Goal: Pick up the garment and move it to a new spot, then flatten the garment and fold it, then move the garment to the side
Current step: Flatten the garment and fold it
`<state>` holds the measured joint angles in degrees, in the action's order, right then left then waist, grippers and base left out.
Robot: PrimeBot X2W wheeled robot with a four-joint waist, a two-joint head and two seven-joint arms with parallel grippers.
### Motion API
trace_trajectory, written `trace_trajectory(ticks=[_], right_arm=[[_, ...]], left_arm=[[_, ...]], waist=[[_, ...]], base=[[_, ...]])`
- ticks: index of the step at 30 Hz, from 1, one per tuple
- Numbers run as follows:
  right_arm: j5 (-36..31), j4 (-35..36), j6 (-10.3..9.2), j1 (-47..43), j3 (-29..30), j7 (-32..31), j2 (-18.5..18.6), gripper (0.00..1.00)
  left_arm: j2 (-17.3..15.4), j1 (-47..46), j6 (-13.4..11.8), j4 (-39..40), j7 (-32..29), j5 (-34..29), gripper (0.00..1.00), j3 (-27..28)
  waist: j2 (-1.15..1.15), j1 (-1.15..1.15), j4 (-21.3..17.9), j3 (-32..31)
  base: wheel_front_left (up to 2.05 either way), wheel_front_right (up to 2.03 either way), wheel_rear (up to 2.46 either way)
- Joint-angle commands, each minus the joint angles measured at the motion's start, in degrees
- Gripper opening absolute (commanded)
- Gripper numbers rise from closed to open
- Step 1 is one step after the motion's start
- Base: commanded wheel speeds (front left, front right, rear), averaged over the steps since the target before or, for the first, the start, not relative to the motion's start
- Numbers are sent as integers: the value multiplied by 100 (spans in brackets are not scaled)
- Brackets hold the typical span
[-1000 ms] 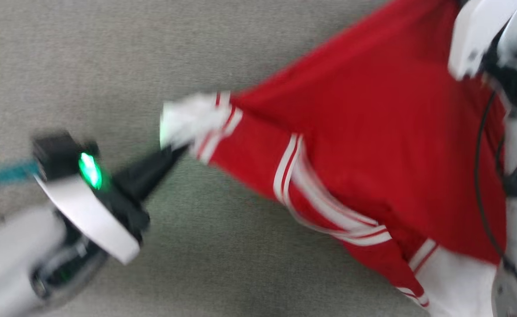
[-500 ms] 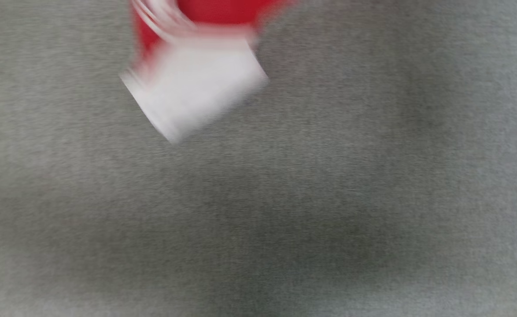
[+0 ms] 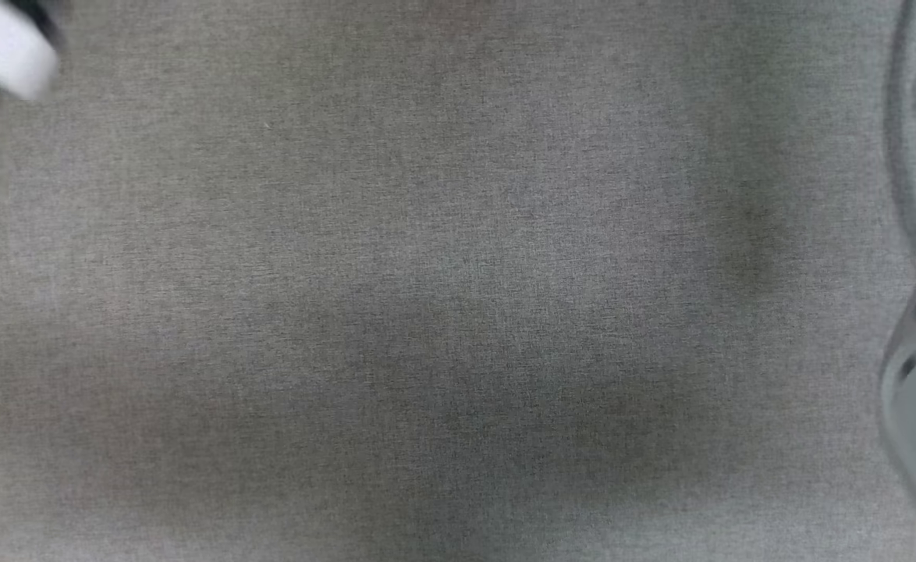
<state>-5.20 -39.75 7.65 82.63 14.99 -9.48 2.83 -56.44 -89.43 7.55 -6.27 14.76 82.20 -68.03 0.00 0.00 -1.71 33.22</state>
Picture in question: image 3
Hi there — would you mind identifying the grey fabric sofa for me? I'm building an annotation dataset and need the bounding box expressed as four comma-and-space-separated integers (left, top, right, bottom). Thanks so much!
0, 0, 916, 562

